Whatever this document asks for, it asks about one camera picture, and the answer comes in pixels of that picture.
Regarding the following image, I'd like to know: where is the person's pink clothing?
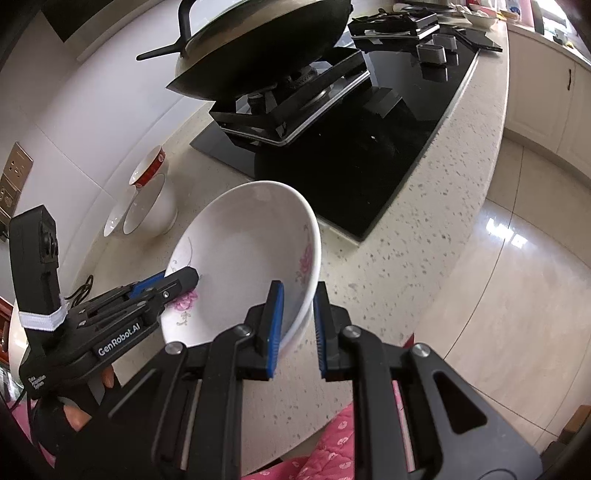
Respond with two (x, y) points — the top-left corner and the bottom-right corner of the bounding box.
(240, 397), (416, 480)

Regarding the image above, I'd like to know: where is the gold wall socket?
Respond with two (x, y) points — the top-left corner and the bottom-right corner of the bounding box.
(0, 141), (34, 192)
(0, 178), (21, 217)

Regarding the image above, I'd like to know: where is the white kitchen cabinet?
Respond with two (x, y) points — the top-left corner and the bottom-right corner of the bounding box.
(503, 21), (591, 171)

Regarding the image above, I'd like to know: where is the black wok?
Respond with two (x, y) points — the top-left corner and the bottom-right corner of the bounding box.
(136, 0), (354, 101)

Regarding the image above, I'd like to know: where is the black stove pan support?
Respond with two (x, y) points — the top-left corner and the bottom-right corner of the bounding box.
(347, 11), (440, 40)
(209, 46), (370, 147)

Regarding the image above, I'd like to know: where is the black power cable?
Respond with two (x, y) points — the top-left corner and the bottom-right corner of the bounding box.
(69, 274), (95, 305)

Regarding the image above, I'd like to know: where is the person's left hand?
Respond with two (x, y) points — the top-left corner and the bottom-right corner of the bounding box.
(32, 367), (123, 460)

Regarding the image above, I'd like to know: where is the red-banded white bowl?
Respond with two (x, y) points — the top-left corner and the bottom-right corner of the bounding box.
(128, 145), (167, 188)

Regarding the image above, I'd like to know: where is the white floral plate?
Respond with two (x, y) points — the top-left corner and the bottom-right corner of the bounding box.
(160, 180), (322, 361)

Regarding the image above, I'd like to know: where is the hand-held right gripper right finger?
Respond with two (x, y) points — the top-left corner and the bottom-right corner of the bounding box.
(313, 281), (543, 480)

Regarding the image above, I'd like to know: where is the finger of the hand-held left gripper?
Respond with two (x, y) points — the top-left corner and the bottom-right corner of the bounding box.
(99, 271), (167, 303)
(151, 266), (200, 304)

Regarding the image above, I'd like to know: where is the black glass cooktop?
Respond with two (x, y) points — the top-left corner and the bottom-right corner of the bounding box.
(189, 18), (504, 243)

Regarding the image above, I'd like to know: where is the large green-rimmed white bowl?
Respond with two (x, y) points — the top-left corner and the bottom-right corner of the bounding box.
(121, 173), (178, 237)

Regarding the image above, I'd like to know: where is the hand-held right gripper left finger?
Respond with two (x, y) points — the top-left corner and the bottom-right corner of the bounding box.
(55, 279), (284, 480)

